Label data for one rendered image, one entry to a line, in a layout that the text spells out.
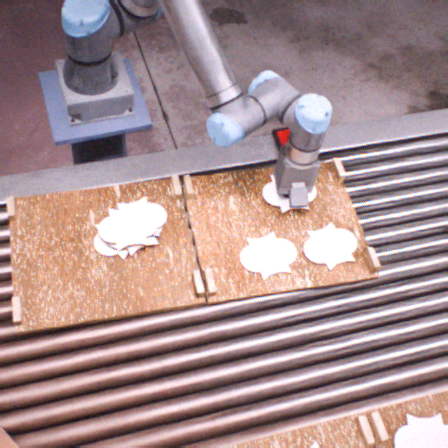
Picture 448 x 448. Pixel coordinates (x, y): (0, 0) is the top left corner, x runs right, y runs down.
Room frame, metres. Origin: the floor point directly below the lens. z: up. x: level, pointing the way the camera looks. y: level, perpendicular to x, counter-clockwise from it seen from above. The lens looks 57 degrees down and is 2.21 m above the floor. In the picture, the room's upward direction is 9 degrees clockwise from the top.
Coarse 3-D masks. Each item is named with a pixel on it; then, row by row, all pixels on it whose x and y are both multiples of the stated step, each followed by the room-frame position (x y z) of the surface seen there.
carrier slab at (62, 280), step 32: (64, 192) 0.86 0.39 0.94; (96, 192) 0.88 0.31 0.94; (128, 192) 0.89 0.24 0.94; (160, 192) 0.91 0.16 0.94; (32, 224) 0.76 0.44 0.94; (64, 224) 0.77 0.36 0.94; (32, 256) 0.68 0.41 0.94; (64, 256) 0.69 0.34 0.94; (96, 256) 0.70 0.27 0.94; (128, 256) 0.72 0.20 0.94; (160, 256) 0.73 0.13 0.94; (192, 256) 0.75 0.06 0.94; (32, 288) 0.60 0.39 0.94; (64, 288) 0.61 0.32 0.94; (96, 288) 0.62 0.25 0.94; (128, 288) 0.64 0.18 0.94; (160, 288) 0.65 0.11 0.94; (192, 288) 0.66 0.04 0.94; (32, 320) 0.53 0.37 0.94; (64, 320) 0.54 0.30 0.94; (96, 320) 0.55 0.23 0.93
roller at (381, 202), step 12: (396, 192) 1.04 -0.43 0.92; (408, 192) 1.05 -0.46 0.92; (420, 192) 1.06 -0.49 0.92; (432, 192) 1.06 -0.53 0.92; (444, 192) 1.07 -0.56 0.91; (360, 204) 0.99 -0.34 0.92; (372, 204) 0.99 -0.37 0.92; (384, 204) 1.00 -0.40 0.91; (396, 204) 1.01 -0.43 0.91; (408, 204) 1.03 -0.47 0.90; (192, 240) 0.80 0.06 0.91; (0, 264) 0.65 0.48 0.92; (0, 276) 0.63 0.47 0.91
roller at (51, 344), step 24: (408, 264) 0.83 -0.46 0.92; (432, 264) 0.84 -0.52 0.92; (336, 288) 0.74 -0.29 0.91; (360, 288) 0.76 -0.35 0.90; (168, 312) 0.60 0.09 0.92; (192, 312) 0.61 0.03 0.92; (216, 312) 0.62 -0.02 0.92; (240, 312) 0.64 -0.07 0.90; (48, 336) 0.50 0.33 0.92; (72, 336) 0.51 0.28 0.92; (96, 336) 0.52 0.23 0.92; (120, 336) 0.53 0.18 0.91; (0, 360) 0.44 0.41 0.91
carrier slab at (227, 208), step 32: (224, 192) 0.94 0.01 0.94; (256, 192) 0.96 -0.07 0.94; (320, 192) 0.99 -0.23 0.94; (192, 224) 0.83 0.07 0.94; (224, 224) 0.85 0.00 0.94; (256, 224) 0.86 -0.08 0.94; (288, 224) 0.88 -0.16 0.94; (320, 224) 0.89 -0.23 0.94; (352, 224) 0.91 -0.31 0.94; (224, 256) 0.76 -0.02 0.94; (352, 256) 0.82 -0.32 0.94; (224, 288) 0.68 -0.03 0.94; (256, 288) 0.69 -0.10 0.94; (288, 288) 0.70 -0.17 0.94
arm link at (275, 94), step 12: (264, 72) 1.05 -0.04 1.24; (252, 84) 1.03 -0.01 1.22; (264, 84) 1.02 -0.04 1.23; (276, 84) 1.02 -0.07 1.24; (288, 84) 1.03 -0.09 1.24; (264, 96) 0.98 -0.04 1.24; (276, 96) 0.99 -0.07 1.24; (288, 96) 0.99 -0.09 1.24; (300, 96) 1.00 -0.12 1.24; (276, 108) 0.97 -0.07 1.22
